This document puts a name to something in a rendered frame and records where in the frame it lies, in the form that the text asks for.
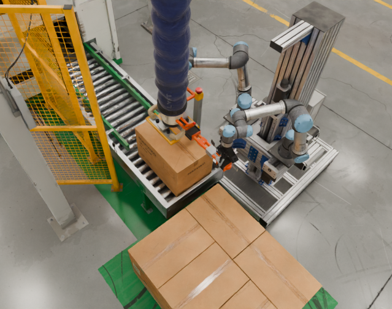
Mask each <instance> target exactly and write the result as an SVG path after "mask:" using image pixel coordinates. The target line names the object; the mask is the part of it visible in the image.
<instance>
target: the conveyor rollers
mask: <svg viewBox="0 0 392 309"><path fill-rule="evenodd" d="M90 58H91V59H90ZM86 59H88V60H87V63H88V64H91V63H93V62H95V61H96V60H95V59H94V58H92V56H91V55H90V54H88V55H86ZM76 64H77V65H76ZM71 65H72V66H74V65H76V66H74V67H73V68H69V67H71ZM66 66H67V67H68V68H69V69H68V71H76V70H78V69H80V68H79V65H78V61H77V59H76V60H74V61H72V62H70V63H67V64H66ZM98 66H99V67H98ZM88 67H89V70H91V69H93V68H95V67H97V68H95V69H93V70H91V71H90V74H91V75H93V74H95V73H97V72H99V71H102V70H104V68H103V67H102V66H100V64H99V63H98V62H95V63H93V64H91V65H89V66H88ZM80 74H81V72H73V73H71V74H70V77H71V78H73V79H72V80H75V79H76V80H83V78H82V75H80ZM106 74H108V72H107V71H106V70H104V71H102V72H100V73H98V74H96V75H93V76H91V79H92V81H93V80H96V79H97V78H100V77H102V76H104V75H106ZM74 75H75V76H74ZM78 75H80V76H78ZM76 76H78V77H76ZM74 77H76V78H74ZM111 78H113V76H112V75H110V74H109V75H106V76H105V77H103V78H100V79H98V80H96V81H94V82H93V86H96V85H98V84H100V83H102V82H104V81H106V80H109V79H111ZM116 82H118V81H117V80H116V79H115V78H113V79H111V80H109V81H108V82H105V83H103V84H102V85H99V86H97V87H95V88H94V90H95V93H96V92H98V91H100V90H102V89H104V88H106V87H108V86H110V85H112V84H114V83H116ZM121 86H122V85H121V84H120V83H119V82H118V83H116V84H114V85H112V86H110V87H109V88H107V89H105V90H103V91H101V92H99V93H97V94H96V97H97V98H99V97H101V96H103V95H105V94H107V93H109V92H111V91H113V90H115V89H117V88H119V87H121ZM79 91H80V92H84V91H86V88H85V86H84V87H82V88H80V89H79ZM124 91H126V89H125V88H124V87H122V88H120V89H118V90H116V91H114V92H113V93H110V94H108V95H106V96H104V97H102V98H100V99H98V105H99V104H102V103H103V102H105V101H107V100H109V99H111V98H113V97H115V96H117V95H119V94H120V93H122V92H124ZM130 95H131V94H130V93H129V92H128V91H127V92H126V93H124V94H122V95H120V96H118V97H116V98H114V99H112V100H111V101H109V102H106V103H105V104H103V105H100V106H99V109H100V111H101V110H104V109H106V108H108V107H109V106H111V105H113V104H115V103H117V102H118V101H120V100H122V99H124V98H126V97H128V96H130ZM134 100H136V99H135V98H134V97H133V96H131V97H129V98H128V99H126V100H124V101H122V102H120V103H118V104H117V105H115V106H113V107H111V108H109V109H107V110H105V111H103V112H101V115H102V116H106V115H108V114H110V113H112V112H114V111H116V110H117V109H119V108H121V107H123V106H124V105H126V104H129V103H130V102H132V101H134ZM140 104H141V103H140V102H138V101H136V102H134V103H132V104H130V105H128V106H127V107H125V108H123V109H121V110H119V111H117V112H115V113H113V114H112V115H110V116H108V117H106V118H105V119H106V120H107V121H108V122H109V121H111V120H113V119H114V118H116V117H118V116H120V115H122V114H124V113H126V112H127V111H129V110H131V109H133V108H135V107H137V106H138V105H140ZM145 109H146V108H145V107H144V106H143V105H142V106H140V107H138V108H137V109H135V110H133V111H132V112H129V113H127V114H126V115H124V116H122V117H120V118H119V119H117V120H115V121H113V122H111V123H110V124H111V125H112V126H113V127H114V126H116V125H118V124H120V123H121V122H123V121H125V120H127V119H128V118H131V117H132V116H134V115H136V114H137V113H139V112H141V111H143V110H145ZM146 116H148V110H147V111H145V112H144V113H141V114H140V115H138V116H136V117H134V118H133V119H131V120H129V121H127V122H125V123H124V124H122V125H120V126H119V127H117V128H115V130H116V131H117V132H120V131H122V130H123V129H125V128H127V127H128V126H130V125H132V124H134V123H135V122H137V121H139V120H141V119H143V118H144V117H146ZM146 121H147V120H146V119H145V120H143V121H141V122H140V123H138V124H136V125H135V126H133V127H131V128H129V129H127V130H126V131H124V132H122V133H121V134H120V135H121V136H122V137H123V138H124V137H126V136H127V135H129V134H130V133H132V132H134V131H135V127H137V126H139V125H140V124H142V123H144V122H146ZM135 139H136V134H133V135H132V136H130V137H128V138H127V139H125V140H126V141H127V143H130V142H132V141H133V140H135ZM129 147H130V150H129V151H131V150H133V149H134V148H136V147H137V141H136V142H134V143H133V144H131V145H130V146H129ZM121 151H122V152H123V153H124V154H126V153H128V152H129V151H127V150H126V149H125V148H124V149H123V150H121ZM138 155H139V152H138V150H136V151H134V152H133V153H131V154H129V155H128V156H127V158H128V159H129V160H131V159H133V158H135V157H136V156H138ZM143 161H144V160H143V159H142V158H141V157H140V158H138V159H136V160H135V161H133V162H132V163H133V164H134V165H135V166H137V165H138V164H140V163H141V162H143ZM148 168H149V166H148V164H147V163H145V164H144V165H142V166H140V167H139V168H138V170H139V171H140V172H143V171H144V170H145V169H148ZM153 174H155V173H154V171H153V170H152V169H151V170H149V171H148V172H147V173H145V174H143V176H144V177H145V178H146V179H147V178H149V177H151V176H152V175H153ZM160 180H161V179H160V178H159V176H156V177H155V178H153V179H151V180H150V181H149V182H150V183H151V185H154V184H155V183H157V182H158V181H160ZM165 187H166V185H165V183H164V182H162V183H161V184H160V185H158V186H157V187H155V189H156V190H157V191H158V192H159V191H161V190H162V189H164V188H165ZM172 193H173V192H172V191H171V190H170V189H168V190H167V191H165V192H164V193H162V194H161V196H162V197H163V198H164V199H165V198H167V197H168V196H170V195H171V194H172Z"/></svg>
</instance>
